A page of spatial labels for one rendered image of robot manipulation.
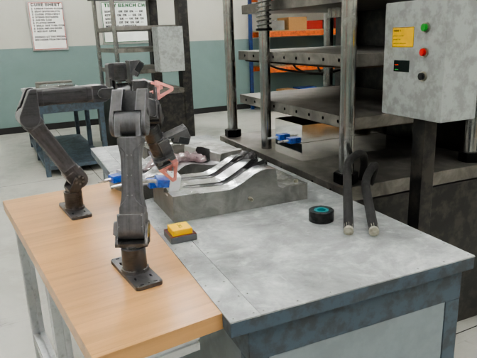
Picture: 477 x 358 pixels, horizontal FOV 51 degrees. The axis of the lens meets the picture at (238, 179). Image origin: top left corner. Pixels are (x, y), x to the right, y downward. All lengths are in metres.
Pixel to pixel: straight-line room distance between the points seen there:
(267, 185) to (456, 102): 0.69
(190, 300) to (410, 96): 1.12
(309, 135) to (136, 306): 1.47
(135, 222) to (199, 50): 8.22
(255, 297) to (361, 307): 0.27
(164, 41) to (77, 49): 3.07
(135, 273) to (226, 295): 0.26
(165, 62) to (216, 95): 3.70
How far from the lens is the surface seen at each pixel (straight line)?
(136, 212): 1.29
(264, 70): 2.65
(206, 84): 9.49
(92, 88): 1.80
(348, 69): 2.00
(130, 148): 1.29
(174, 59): 6.03
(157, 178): 1.66
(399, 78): 1.96
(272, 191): 1.76
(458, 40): 1.84
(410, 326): 1.45
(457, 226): 2.51
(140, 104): 1.31
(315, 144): 2.46
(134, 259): 1.30
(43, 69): 8.77
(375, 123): 2.18
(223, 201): 1.69
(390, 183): 2.16
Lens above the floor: 1.38
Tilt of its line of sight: 16 degrees down
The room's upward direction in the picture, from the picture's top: 2 degrees counter-clockwise
